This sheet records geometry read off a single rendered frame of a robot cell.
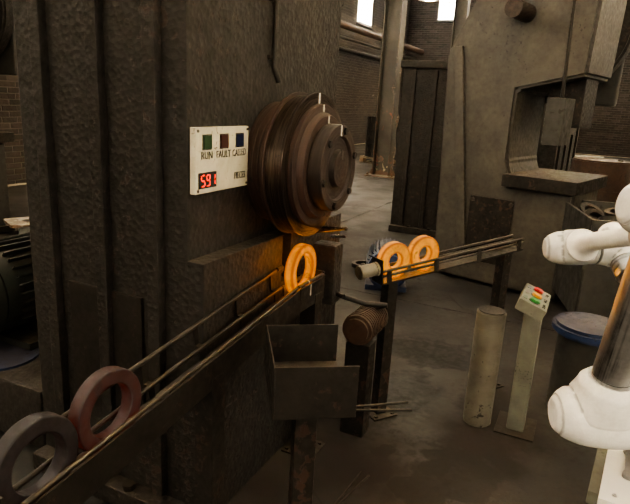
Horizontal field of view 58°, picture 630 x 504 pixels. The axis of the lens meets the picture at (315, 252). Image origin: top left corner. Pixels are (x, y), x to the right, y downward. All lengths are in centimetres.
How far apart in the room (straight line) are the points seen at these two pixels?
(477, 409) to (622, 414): 102
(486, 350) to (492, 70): 250
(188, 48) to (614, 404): 141
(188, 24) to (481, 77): 320
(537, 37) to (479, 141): 79
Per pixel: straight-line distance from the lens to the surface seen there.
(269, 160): 174
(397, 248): 237
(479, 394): 260
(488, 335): 249
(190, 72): 159
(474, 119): 453
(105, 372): 131
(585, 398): 169
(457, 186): 456
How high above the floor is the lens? 133
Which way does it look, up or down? 15 degrees down
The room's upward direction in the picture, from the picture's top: 3 degrees clockwise
